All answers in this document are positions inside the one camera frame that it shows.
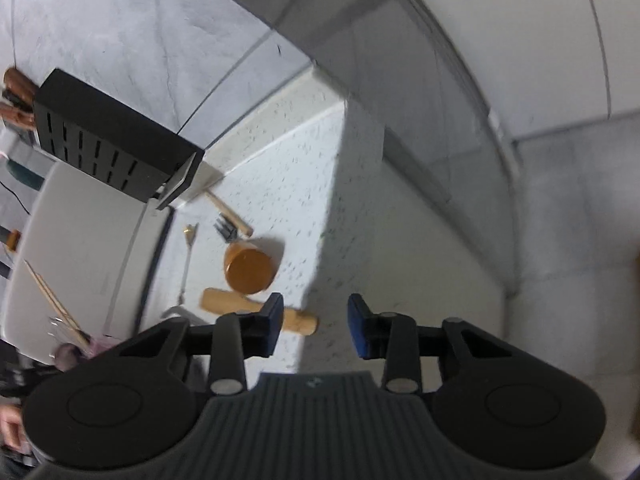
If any white cabinet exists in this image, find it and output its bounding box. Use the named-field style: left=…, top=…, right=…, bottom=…
left=400, top=0, right=640, bottom=136

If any pink mesh utensil holder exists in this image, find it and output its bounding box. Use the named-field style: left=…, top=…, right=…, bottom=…
left=55, top=335, right=123, bottom=368

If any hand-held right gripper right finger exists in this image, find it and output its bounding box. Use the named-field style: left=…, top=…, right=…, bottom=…
left=347, top=293, right=519, bottom=393

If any fork with wooden handle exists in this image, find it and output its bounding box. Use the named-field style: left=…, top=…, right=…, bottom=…
left=214, top=212, right=277, bottom=295
left=206, top=191, right=254, bottom=238

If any white countertop appliance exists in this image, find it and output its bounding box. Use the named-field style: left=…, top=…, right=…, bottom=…
left=0, top=160, right=175, bottom=361

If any carved wooden knife handle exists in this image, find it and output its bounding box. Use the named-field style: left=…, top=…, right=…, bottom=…
left=2, top=67, right=40, bottom=106

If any wooden spatula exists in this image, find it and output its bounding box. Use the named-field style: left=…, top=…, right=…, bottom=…
left=201, top=287, right=319, bottom=336

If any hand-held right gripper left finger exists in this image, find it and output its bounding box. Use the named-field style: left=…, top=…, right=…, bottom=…
left=120, top=293, right=285, bottom=395

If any gold spoon with black handle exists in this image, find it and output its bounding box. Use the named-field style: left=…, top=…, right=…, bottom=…
left=177, top=223, right=200, bottom=307

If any teal utensil handle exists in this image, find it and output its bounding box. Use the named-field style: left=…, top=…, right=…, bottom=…
left=6, top=159, right=47, bottom=192

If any riveted wooden knife handle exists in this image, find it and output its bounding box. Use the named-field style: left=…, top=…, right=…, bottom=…
left=0, top=101, right=37, bottom=131

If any black knife block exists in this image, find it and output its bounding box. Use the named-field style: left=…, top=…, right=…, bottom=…
left=33, top=68, right=206, bottom=211

